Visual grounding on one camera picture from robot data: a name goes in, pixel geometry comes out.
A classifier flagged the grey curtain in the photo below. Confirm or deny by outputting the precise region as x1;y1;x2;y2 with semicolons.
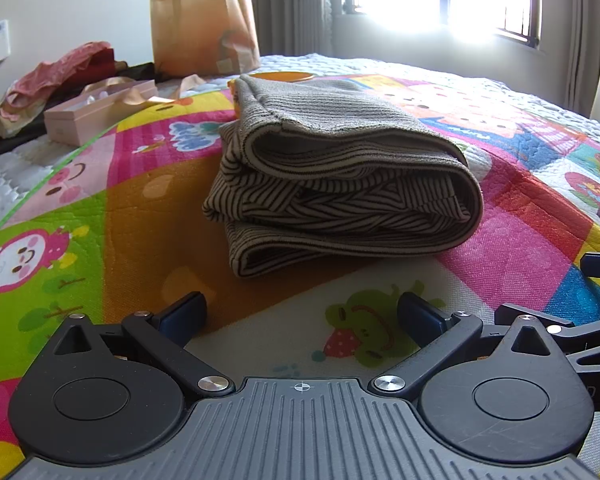
535;0;600;112
252;0;337;59

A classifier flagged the beige striped knit garment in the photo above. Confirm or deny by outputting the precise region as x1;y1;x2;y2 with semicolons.
202;74;483;279

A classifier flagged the brown paper bag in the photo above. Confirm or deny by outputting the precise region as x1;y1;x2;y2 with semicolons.
150;0;262;79

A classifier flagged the pink clothes pile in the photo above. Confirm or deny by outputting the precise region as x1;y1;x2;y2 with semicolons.
0;42;129;137

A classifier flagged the orange plastic container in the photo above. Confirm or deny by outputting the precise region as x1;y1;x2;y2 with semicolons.
227;71;317;87

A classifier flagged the colourful cartoon printed blanket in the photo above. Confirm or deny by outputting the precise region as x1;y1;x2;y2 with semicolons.
0;72;600;480

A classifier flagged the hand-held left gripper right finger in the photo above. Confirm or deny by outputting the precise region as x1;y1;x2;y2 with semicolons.
367;292;552;399

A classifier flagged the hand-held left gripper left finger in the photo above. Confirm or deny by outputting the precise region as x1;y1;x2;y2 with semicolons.
54;291;236;398

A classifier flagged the beige ribbon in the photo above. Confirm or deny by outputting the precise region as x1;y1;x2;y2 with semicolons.
145;74;217;107

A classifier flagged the pink gift box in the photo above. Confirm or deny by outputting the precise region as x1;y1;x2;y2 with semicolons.
43;79;160;145

